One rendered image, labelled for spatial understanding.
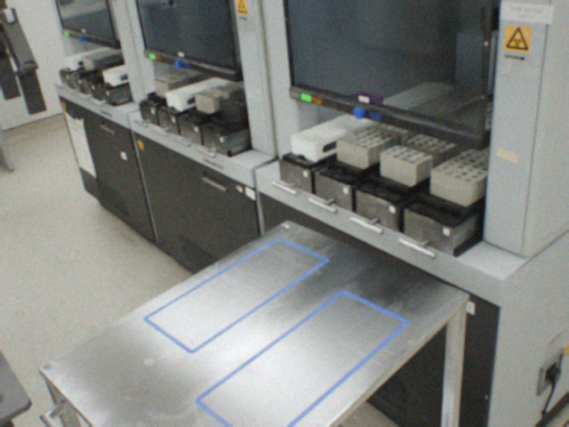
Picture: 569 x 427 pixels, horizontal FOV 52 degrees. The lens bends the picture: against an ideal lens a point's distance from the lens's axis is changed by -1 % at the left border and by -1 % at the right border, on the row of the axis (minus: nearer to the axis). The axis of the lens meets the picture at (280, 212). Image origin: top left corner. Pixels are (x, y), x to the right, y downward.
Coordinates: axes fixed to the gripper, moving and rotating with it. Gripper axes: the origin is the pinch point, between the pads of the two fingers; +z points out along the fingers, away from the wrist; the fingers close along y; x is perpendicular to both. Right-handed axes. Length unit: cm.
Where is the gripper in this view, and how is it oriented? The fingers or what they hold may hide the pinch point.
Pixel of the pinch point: (23, 99)
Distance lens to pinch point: 112.7
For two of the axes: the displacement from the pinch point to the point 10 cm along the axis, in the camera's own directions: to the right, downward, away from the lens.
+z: 1.0, 8.7, 4.8
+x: 7.7, -3.7, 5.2
